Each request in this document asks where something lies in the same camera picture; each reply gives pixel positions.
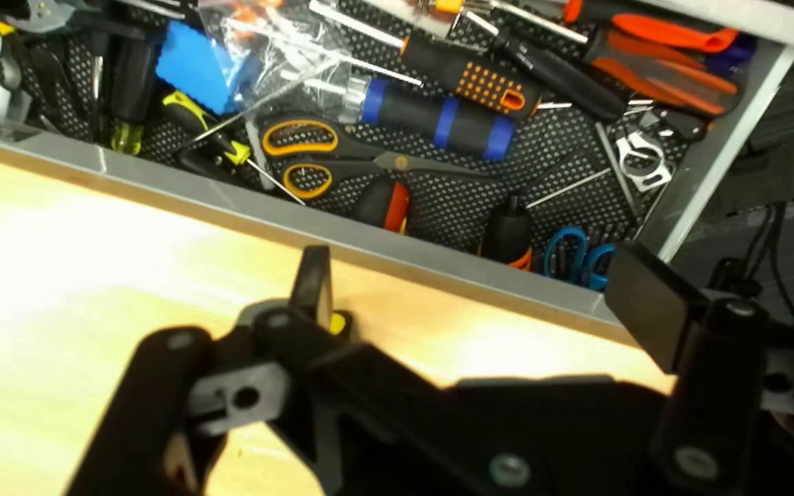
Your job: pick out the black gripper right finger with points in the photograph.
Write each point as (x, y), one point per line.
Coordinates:
(710, 387)

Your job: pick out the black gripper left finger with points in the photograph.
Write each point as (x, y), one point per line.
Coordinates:
(166, 396)

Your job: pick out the grey metal tool drawer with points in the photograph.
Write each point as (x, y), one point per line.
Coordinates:
(724, 153)

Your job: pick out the small yellow black screwdriver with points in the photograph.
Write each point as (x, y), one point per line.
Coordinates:
(198, 115)

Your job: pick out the black mesh drawer liner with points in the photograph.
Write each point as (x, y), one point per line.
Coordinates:
(552, 146)

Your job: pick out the wood topped grey tool cabinet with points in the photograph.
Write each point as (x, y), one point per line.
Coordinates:
(96, 277)

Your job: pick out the grey floor outlet box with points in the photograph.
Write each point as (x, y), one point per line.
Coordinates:
(759, 181)

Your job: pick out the silver hex key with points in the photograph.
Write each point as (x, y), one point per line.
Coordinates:
(566, 188)

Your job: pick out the silver metal clip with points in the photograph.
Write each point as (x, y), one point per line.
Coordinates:
(641, 146)

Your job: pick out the black orange tool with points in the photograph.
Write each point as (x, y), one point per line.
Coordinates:
(508, 229)

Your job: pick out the black red tool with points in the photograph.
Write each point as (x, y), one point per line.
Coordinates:
(385, 203)

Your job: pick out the blue plastic object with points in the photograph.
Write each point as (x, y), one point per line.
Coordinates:
(198, 60)

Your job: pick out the clear plastic bag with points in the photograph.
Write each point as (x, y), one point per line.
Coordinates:
(323, 50)

